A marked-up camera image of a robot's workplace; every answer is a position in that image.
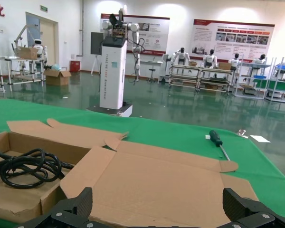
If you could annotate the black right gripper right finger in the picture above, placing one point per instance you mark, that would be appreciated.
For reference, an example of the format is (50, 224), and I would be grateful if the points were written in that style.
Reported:
(232, 204)

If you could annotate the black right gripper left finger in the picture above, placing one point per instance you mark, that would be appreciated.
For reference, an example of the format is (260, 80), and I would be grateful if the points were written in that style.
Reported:
(84, 202)

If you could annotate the brown cardboard box frayed rim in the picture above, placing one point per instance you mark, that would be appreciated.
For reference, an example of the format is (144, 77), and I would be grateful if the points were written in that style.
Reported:
(14, 204)

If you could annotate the white aluminium bar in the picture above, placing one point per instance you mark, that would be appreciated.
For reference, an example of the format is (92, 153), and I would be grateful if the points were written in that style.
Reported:
(260, 138)

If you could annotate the small white paper label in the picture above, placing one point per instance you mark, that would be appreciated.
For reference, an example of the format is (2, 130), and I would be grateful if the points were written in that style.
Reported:
(207, 137)

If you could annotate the green table cloth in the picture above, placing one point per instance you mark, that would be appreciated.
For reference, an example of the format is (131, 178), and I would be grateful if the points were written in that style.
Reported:
(180, 133)

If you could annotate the large open cardboard carton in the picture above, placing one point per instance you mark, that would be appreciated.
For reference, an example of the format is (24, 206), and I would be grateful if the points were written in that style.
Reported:
(55, 79)

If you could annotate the white rack with blue trays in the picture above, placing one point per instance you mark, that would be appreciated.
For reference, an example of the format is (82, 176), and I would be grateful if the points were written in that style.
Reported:
(237, 78)

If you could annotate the white pipe shelf rack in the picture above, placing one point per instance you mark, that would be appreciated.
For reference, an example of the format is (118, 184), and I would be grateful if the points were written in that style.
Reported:
(184, 76)
(215, 79)

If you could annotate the white rack with green panel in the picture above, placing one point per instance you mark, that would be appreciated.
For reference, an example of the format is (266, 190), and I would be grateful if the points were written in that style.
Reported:
(282, 85)

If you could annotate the red bin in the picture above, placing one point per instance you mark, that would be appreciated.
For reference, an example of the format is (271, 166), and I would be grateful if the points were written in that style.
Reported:
(74, 66)

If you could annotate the white black humanoid robot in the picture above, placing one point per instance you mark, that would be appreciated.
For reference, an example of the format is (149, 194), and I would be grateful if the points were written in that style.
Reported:
(235, 61)
(181, 55)
(260, 59)
(210, 59)

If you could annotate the black stool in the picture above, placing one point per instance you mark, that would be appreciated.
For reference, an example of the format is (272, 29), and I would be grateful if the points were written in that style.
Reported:
(152, 70)

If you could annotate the brown cardboard carton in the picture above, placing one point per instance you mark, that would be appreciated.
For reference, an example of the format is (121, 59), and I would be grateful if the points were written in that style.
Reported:
(27, 53)

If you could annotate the dark panel on stand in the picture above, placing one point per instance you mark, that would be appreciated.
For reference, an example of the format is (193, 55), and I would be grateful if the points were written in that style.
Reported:
(96, 42)

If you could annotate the small white humanoid robot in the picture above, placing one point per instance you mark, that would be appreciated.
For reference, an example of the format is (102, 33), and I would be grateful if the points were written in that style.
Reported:
(39, 48)

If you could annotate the beige door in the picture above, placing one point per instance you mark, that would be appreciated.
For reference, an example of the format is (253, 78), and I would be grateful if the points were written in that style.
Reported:
(47, 42)

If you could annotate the green exit sign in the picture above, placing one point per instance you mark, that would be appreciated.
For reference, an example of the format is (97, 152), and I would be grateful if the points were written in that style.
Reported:
(44, 8)

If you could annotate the small metal bracket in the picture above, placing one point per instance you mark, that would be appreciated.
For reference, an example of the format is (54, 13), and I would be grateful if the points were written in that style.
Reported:
(242, 133)

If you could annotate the pipe-frame work table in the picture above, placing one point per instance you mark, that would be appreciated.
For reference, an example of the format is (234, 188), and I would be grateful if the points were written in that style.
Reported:
(10, 71)

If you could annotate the wide wall info board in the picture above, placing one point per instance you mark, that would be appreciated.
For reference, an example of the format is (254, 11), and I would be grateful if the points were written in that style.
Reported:
(232, 35)

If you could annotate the grey wall pipe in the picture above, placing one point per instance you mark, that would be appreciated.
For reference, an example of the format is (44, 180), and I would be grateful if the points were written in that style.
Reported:
(81, 23)

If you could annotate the narrow wall info board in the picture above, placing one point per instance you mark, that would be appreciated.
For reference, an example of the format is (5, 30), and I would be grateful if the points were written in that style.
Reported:
(156, 31)

